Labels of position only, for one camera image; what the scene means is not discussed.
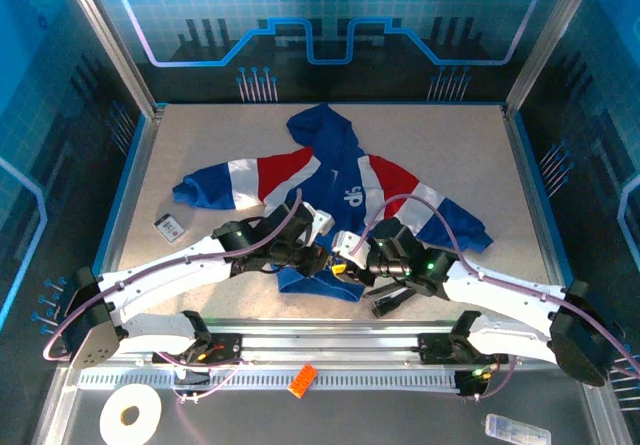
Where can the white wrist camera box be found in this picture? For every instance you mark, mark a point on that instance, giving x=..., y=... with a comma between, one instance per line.
x=320, y=220
x=346, y=242

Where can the black folded tool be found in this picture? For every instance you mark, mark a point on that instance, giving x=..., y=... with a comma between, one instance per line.
x=390, y=302

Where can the clear plastic packet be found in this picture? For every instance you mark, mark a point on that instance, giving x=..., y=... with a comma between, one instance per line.
x=517, y=430

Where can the white tape roll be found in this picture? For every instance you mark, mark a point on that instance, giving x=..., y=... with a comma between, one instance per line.
x=145, y=415

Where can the small white printed card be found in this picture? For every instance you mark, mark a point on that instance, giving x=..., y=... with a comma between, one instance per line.
x=170, y=227

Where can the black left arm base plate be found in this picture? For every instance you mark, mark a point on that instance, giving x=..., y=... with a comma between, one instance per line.
x=225, y=347

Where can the aluminium frame post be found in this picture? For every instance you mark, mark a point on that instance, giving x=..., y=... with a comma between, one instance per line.
x=110, y=40
x=550, y=40

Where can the red white blue zip jacket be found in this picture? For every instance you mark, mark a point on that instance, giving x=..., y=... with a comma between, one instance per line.
x=345, y=165

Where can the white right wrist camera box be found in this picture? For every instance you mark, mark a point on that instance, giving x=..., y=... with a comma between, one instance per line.
x=346, y=242

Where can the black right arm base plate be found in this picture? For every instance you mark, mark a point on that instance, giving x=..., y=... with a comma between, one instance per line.
x=435, y=347

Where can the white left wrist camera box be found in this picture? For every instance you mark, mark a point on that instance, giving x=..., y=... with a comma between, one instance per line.
x=320, y=220

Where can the orange toy brick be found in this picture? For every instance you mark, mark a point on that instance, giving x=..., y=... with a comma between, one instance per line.
x=302, y=380

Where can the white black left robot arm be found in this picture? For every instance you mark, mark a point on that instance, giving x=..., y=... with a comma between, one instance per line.
x=165, y=270

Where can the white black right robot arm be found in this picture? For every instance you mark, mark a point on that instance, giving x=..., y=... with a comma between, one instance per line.
x=500, y=290

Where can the aluminium mounting rail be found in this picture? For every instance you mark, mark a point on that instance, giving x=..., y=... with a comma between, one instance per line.
x=325, y=340

